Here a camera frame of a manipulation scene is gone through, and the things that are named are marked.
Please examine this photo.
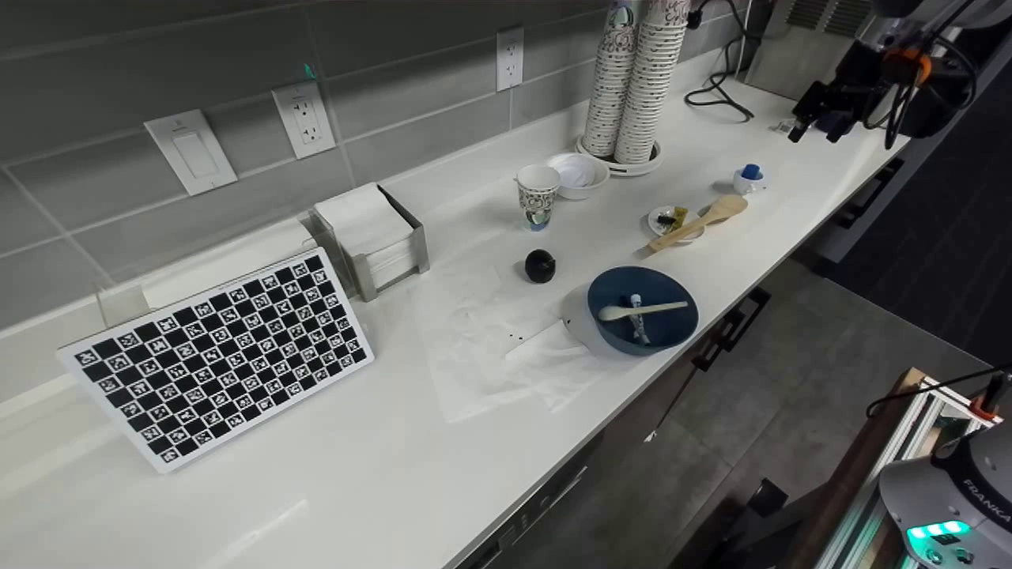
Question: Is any small white plate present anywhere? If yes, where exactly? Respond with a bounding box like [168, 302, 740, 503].
[647, 205, 706, 243]

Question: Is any grey countertop appliance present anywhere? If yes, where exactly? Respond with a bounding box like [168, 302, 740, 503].
[743, 0, 880, 102]

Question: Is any wooden spatula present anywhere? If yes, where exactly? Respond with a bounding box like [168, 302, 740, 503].
[648, 194, 749, 254]

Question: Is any clear acrylic stand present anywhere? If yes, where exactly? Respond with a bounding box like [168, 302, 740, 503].
[95, 284, 151, 330]

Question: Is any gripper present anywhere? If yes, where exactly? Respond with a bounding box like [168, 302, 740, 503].
[787, 38, 896, 144]

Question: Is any white wall socket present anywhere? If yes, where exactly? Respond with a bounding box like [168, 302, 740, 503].
[496, 27, 526, 92]
[271, 79, 338, 160]

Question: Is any black cable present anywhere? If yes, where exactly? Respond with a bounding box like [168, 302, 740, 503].
[683, 0, 757, 123]

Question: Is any printed paper cup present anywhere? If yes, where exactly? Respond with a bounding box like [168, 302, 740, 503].
[515, 164, 562, 232]

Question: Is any white marker pen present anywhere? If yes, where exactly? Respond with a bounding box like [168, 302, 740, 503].
[629, 293, 651, 346]

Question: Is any wooden spoon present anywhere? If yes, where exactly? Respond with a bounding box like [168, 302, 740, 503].
[597, 300, 690, 322]

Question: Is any white bowl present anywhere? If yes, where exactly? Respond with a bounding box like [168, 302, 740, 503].
[545, 152, 611, 201]

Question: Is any metal napkin holder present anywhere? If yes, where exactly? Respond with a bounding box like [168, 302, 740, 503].
[304, 183, 431, 303]

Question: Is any stack of paper cups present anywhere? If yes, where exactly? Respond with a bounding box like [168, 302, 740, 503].
[614, 0, 693, 166]
[582, 0, 643, 159]

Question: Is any white light switch plate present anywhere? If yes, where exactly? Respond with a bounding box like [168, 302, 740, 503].
[143, 108, 239, 197]

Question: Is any white cup stack tray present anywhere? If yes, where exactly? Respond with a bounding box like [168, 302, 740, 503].
[575, 134, 663, 178]

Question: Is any stack of white napkins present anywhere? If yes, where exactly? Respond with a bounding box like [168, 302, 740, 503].
[314, 183, 417, 290]

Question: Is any black and white calibration board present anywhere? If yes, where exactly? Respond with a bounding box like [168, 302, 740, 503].
[57, 247, 376, 475]

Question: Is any dark teal bowl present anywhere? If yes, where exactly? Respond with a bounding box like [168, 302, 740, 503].
[587, 266, 700, 357]

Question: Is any white paper sheet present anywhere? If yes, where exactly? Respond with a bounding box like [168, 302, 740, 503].
[411, 229, 610, 424]

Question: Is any black round object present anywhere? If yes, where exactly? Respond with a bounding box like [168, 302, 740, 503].
[524, 249, 557, 285]

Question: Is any black drawer handle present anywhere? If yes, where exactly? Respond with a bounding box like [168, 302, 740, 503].
[691, 287, 772, 373]
[832, 156, 907, 231]

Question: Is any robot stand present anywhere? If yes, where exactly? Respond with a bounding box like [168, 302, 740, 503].
[672, 367, 1006, 569]

